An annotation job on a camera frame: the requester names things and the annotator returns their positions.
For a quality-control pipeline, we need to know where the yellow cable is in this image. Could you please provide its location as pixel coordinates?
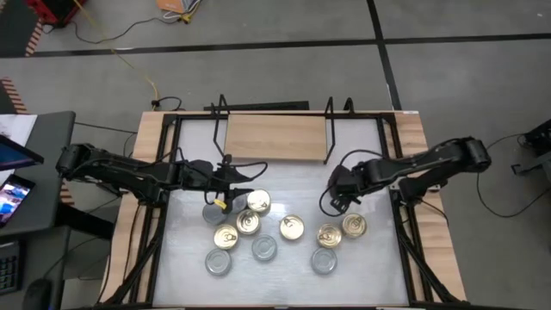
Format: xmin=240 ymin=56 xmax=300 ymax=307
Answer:
xmin=71 ymin=0 xmax=161 ymax=101

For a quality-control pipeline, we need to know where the black smartphone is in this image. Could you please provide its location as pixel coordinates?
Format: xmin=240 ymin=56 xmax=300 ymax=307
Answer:
xmin=0 ymin=173 xmax=37 ymax=229

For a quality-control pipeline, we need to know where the black power plug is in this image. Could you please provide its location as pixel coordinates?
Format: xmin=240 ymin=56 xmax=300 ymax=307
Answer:
xmin=150 ymin=96 xmax=185 ymax=112

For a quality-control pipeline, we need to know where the black computer mouse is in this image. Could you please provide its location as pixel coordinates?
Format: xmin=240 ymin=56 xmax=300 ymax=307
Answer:
xmin=21 ymin=277 xmax=53 ymax=310

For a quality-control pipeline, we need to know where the black equipment stand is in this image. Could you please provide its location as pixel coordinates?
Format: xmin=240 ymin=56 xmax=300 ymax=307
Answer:
xmin=511 ymin=119 xmax=551 ymax=177

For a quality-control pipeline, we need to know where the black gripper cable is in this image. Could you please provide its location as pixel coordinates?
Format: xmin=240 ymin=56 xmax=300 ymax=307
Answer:
xmin=319 ymin=149 xmax=384 ymax=218
xmin=204 ymin=159 xmax=269 ymax=206

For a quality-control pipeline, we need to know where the white paper sheet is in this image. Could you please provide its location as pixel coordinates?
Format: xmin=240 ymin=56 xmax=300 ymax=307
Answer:
xmin=0 ymin=113 xmax=39 ymax=143

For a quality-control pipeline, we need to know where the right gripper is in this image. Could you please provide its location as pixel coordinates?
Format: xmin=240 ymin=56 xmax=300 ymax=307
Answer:
xmin=330 ymin=164 xmax=363 ymax=215

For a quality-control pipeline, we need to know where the red box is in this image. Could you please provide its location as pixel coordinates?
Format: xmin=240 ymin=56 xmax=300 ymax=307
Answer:
xmin=24 ymin=0 xmax=89 ymax=28

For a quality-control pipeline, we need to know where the dark mat orange striped edge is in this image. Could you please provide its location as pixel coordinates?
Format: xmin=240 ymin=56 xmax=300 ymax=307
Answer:
xmin=0 ymin=0 xmax=46 ymax=58

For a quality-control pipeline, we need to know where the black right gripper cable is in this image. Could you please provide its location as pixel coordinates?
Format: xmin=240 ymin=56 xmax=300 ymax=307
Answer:
xmin=319 ymin=149 xmax=384 ymax=218

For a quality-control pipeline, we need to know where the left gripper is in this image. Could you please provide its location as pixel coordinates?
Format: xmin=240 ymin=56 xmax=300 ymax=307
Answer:
xmin=210 ymin=153 xmax=256 ymax=202

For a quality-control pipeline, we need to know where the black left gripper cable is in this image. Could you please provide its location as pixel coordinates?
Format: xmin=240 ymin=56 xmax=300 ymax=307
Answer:
xmin=204 ymin=159 xmax=269 ymax=206

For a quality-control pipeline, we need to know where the black floor cable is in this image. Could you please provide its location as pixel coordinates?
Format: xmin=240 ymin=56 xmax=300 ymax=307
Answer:
xmin=68 ymin=15 xmax=182 ymax=46
xmin=475 ymin=132 xmax=551 ymax=219

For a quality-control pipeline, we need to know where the grey desk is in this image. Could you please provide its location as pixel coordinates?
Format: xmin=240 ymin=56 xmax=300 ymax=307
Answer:
xmin=0 ymin=110 xmax=115 ymax=310

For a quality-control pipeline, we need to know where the black tablet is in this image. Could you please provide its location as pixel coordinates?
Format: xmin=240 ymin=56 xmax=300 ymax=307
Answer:
xmin=0 ymin=133 xmax=45 ymax=172

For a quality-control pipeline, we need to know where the wooden shelf with black frame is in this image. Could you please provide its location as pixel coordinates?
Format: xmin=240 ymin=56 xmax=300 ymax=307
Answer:
xmin=203 ymin=93 xmax=356 ymax=166

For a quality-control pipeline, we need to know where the black flat bar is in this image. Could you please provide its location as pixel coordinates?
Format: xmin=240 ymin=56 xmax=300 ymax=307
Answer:
xmin=203 ymin=101 xmax=310 ymax=112

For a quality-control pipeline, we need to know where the black aluminium rig frame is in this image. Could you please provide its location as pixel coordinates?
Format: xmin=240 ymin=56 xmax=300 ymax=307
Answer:
xmin=92 ymin=109 xmax=470 ymax=310

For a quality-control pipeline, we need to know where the orange flat package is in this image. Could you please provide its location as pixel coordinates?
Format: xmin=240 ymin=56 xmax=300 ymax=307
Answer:
xmin=154 ymin=0 xmax=203 ymax=16

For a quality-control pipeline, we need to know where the black keyboard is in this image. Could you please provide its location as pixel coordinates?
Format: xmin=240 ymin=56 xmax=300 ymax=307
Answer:
xmin=0 ymin=239 xmax=23 ymax=295

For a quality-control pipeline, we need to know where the orange black striped ramp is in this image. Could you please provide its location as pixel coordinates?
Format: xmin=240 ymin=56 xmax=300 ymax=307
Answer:
xmin=0 ymin=76 xmax=29 ymax=115

